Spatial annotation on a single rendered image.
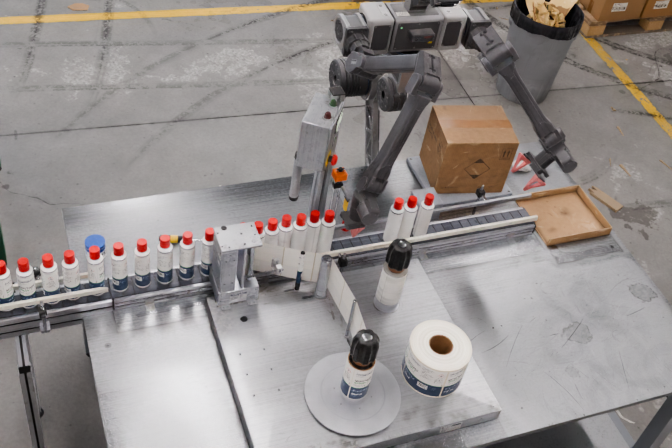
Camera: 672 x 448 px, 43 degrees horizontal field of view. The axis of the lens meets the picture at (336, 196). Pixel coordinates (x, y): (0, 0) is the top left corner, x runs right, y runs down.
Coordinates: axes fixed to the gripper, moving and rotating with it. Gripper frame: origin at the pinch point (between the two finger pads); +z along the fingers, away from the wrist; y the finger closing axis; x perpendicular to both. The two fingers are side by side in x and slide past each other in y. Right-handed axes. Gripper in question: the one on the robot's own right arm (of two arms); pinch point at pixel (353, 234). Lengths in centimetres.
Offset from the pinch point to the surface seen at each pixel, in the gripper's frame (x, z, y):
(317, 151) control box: 6.7, -35.4, -15.6
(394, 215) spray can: 4.7, -1.1, 17.8
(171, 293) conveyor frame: 1, 16, -64
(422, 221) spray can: 4.3, 4.3, 30.2
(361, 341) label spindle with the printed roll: -55, -16, -21
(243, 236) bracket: -4.1, -12.7, -41.9
